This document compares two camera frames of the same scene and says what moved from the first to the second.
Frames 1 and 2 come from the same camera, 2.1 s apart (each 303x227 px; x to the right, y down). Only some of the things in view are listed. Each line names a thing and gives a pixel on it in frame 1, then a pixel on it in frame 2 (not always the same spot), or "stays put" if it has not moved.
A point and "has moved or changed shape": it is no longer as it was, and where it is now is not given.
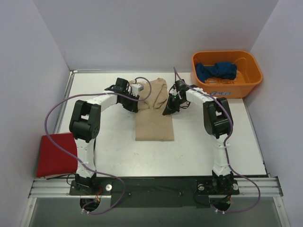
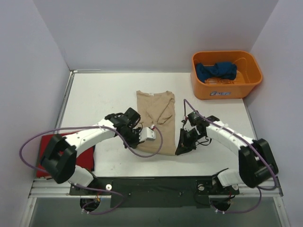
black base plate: (156, 192) stays put
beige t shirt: (154, 121) has moved or changed shape
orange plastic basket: (227, 74) stays put
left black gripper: (130, 104) to (132, 137)
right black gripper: (172, 104) to (187, 137)
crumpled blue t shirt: (226, 70) stays put
